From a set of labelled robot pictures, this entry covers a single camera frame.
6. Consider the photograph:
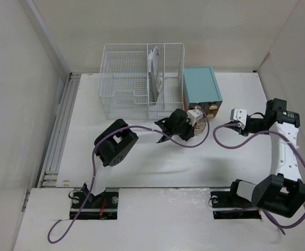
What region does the purple cable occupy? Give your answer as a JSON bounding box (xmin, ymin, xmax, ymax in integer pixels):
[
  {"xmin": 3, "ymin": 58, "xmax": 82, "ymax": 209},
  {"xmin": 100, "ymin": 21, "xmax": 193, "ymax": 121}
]
[
  {"xmin": 47, "ymin": 113, "xmax": 210, "ymax": 244},
  {"xmin": 212, "ymin": 122, "xmax": 305, "ymax": 236}
]

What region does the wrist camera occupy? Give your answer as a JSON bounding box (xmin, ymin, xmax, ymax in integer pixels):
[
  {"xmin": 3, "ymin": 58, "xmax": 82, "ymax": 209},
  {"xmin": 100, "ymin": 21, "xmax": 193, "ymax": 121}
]
[
  {"xmin": 186, "ymin": 109, "xmax": 204, "ymax": 125},
  {"xmin": 230, "ymin": 108, "xmax": 247, "ymax": 129}
]

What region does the teal drawer cabinet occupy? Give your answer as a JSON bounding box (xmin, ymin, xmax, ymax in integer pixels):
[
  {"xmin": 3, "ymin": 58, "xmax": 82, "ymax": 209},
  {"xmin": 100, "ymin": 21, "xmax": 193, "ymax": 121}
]
[{"xmin": 183, "ymin": 66, "xmax": 223, "ymax": 118}]

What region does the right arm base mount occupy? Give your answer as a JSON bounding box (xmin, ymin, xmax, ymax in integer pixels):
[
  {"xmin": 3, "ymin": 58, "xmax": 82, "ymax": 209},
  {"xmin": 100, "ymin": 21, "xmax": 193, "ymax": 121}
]
[{"xmin": 208, "ymin": 179, "xmax": 262, "ymax": 220}]

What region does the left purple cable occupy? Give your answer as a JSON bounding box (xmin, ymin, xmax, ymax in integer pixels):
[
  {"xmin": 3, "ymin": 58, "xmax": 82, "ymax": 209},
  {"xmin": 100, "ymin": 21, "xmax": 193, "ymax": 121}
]
[{"xmin": 47, "ymin": 113, "xmax": 210, "ymax": 244}]

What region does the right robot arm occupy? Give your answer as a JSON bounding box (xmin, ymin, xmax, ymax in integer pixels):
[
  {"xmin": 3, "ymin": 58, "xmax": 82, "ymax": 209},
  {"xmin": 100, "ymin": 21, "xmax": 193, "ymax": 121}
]
[{"xmin": 227, "ymin": 98, "xmax": 305, "ymax": 218}]

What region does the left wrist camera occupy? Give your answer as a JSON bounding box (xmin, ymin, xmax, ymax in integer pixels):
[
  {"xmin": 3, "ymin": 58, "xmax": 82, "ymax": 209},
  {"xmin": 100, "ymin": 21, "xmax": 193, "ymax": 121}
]
[{"xmin": 186, "ymin": 109, "xmax": 204, "ymax": 125}]

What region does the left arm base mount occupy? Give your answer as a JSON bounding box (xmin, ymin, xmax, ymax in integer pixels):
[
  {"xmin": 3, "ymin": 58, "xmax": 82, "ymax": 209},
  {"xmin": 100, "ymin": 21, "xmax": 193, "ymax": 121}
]
[{"xmin": 69, "ymin": 189, "xmax": 119, "ymax": 220}]

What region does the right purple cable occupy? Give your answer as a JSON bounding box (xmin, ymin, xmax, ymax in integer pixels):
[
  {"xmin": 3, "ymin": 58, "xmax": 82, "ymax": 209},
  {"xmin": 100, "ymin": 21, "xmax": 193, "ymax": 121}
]
[{"xmin": 212, "ymin": 122, "xmax": 305, "ymax": 236}]

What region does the aluminium rail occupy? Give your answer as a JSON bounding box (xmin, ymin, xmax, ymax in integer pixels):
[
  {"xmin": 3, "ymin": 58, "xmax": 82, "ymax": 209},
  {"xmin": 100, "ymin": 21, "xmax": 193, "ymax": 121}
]
[{"xmin": 21, "ymin": 72, "xmax": 81, "ymax": 210}]

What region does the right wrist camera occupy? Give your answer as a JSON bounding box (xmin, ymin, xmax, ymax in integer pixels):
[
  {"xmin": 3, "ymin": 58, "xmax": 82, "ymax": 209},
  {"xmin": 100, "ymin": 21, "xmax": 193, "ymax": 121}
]
[{"xmin": 230, "ymin": 108, "xmax": 247, "ymax": 129}]

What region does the white wire desk organizer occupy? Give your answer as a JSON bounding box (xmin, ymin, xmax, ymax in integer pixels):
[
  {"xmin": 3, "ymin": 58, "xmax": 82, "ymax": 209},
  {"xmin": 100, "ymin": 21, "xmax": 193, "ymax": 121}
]
[{"xmin": 98, "ymin": 43, "xmax": 185, "ymax": 120}]

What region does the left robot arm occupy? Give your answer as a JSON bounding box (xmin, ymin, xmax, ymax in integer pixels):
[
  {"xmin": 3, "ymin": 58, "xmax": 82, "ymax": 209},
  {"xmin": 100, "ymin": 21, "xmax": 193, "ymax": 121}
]
[{"xmin": 82, "ymin": 109, "xmax": 203, "ymax": 208}]

